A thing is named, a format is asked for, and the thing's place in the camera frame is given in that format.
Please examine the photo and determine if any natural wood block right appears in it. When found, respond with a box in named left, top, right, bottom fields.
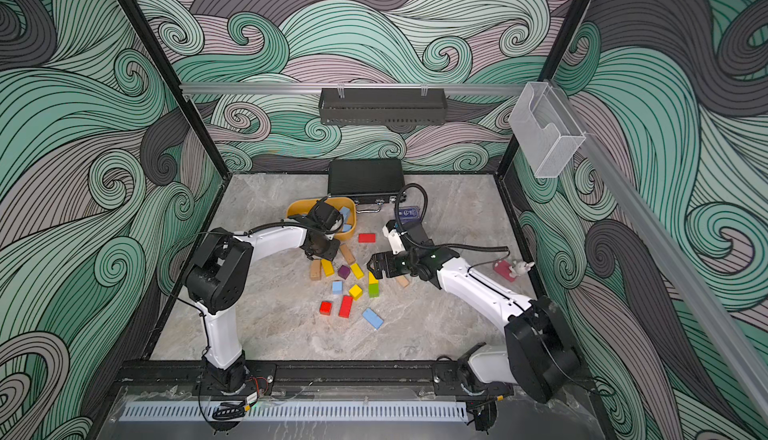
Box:
left=395, top=275, right=410, bottom=288

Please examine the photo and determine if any purple cube centre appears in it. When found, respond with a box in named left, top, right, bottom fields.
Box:
left=338, top=265, right=351, bottom=279

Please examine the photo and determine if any aluminium rail back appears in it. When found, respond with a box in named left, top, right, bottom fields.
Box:
left=180, top=82, right=524, bottom=97

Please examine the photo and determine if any red flat block top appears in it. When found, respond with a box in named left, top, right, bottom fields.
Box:
left=357, top=233, right=376, bottom=244

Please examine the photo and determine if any red long block bottom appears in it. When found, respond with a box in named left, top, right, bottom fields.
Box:
left=338, top=295, right=354, bottom=319

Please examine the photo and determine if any blue card deck box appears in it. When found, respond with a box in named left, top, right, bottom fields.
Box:
left=397, top=206, right=422, bottom=224

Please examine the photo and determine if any yellow long block left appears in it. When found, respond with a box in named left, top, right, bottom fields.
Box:
left=321, top=259, right=335, bottom=278

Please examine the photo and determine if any yellow cube lower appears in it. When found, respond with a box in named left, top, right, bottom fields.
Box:
left=349, top=285, right=363, bottom=300

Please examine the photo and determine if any natural wood block left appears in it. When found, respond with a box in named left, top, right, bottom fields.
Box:
left=309, top=259, right=323, bottom=281

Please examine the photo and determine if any white slotted cable duct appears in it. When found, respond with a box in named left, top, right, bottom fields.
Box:
left=118, top=400, right=469, bottom=423

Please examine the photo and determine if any yellow block centre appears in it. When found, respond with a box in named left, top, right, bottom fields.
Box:
left=350, top=263, right=364, bottom=280

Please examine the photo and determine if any pink and white toy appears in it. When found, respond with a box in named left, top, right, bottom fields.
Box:
left=493, top=260, right=535, bottom=283

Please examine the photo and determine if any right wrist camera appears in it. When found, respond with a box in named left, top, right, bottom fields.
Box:
left=382, top=220, right=406, bottom=255

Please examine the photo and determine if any light blue block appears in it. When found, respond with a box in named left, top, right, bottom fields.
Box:
left=362, top=308, right=384, bottom=330

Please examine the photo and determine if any natural wood block upper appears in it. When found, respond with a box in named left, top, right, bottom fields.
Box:
left=339, top=244, right=356, bottom=265

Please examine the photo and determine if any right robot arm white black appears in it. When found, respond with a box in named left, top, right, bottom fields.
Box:
left=367, top=183, right=582, bottom=403

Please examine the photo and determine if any green cube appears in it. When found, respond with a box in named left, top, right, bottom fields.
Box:
left=368, top=283, right=380, bottom=298

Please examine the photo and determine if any aluminium rail right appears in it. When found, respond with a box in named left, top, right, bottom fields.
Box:
left=547, top=82, right=767, bottom=419

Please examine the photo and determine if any clear acrylic wall holder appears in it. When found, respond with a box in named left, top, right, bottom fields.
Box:
left=509, top=82, right=585, bottom=179

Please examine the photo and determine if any black wall shelf tray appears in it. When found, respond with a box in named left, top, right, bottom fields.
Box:
left=318, top=89, right=448, bottom=127

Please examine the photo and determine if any red cube bottom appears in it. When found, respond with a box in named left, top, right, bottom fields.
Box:
left=319, top=301, right=333, bottom=316

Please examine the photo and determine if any black ribbed case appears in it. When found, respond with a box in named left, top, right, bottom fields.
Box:
left=328, top=159, right=405, bottom=205

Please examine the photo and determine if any yellow plastic bin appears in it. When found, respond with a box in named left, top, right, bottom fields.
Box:
left=286, top=197, right=357, bottom=242

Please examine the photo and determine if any aluminium rail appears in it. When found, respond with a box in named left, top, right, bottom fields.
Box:
left=180, top=82, right=524, bottom=97
left=547, top=82, right=767, bottom=419

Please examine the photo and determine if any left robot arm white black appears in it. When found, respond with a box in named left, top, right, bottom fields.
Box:
left=182, top=197, right=348, bottom=394

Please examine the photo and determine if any natural wood block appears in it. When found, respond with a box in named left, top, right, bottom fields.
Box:
left=339, top=244, right=356, bottom=265
left=309, top=259, right=323, bottom=281
left=395, top=275, right=410, bottom=288

